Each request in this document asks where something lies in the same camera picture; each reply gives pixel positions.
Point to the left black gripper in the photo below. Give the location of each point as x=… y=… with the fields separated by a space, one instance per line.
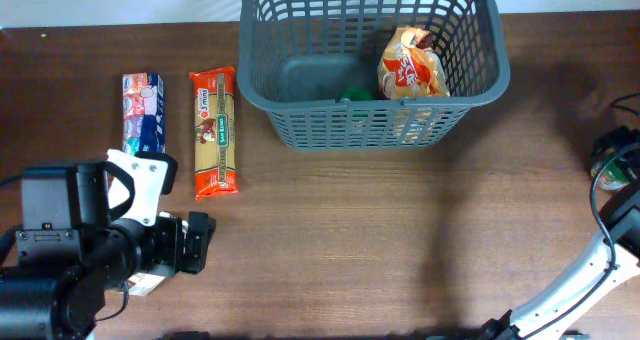
x=172 y=258

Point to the green lid jar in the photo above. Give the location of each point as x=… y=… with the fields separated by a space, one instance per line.
x=612 y=178
x=357 y=94

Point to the Kleenex tissue multipack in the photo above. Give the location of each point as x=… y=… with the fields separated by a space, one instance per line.
x=143 y=113

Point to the orange Nescafe sachet bag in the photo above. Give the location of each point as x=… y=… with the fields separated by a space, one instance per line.
x=410 y=68

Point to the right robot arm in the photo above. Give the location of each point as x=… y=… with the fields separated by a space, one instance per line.
x=610 y=259

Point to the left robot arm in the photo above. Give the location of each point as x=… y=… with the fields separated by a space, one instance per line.
x=75 y=243

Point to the orange spaghetti pasta pack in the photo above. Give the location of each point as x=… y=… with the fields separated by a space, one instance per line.
x=215 y=168

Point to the clear brown snack bag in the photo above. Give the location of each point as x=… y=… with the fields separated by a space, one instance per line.
x=142 y=284

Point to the grey plastic shopping basket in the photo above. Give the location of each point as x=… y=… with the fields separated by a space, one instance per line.
x=297 y=57

